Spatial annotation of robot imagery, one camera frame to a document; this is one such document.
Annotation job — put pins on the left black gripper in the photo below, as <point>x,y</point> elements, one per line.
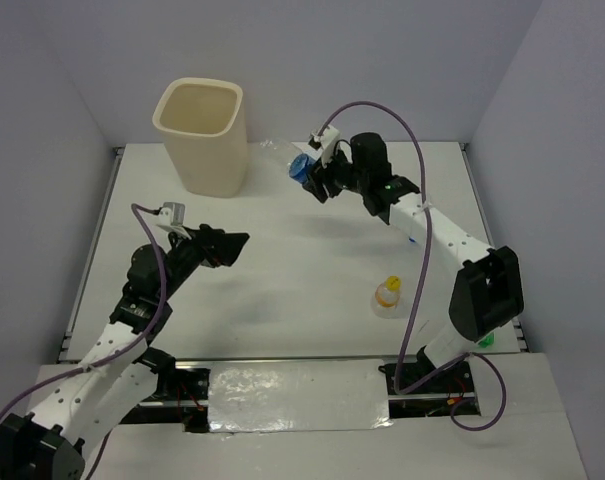
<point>215,246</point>

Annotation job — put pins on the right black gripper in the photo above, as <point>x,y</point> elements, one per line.
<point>316,186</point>

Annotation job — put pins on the clear bottle large blue label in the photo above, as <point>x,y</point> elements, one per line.
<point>288,158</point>

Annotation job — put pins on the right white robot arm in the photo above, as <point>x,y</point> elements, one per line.
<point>487,290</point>

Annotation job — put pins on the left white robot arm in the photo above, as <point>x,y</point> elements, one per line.
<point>56,437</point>

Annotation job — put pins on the beige plastic bin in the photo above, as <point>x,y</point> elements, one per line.
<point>203,128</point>

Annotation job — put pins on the clear bottle yellow cap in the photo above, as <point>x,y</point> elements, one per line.
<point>386,301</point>

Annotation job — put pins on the silver reflective sheet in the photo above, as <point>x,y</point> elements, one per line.
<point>297,396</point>

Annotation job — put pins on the green plastic bottle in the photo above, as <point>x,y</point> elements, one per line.
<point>487,341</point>

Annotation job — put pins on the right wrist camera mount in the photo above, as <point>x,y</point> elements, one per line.
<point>324,142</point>

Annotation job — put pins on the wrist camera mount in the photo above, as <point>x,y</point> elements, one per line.
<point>324,142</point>
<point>170,218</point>

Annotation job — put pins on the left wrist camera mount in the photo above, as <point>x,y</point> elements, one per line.
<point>170,218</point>

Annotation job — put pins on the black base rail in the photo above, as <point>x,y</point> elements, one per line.
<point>181,397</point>

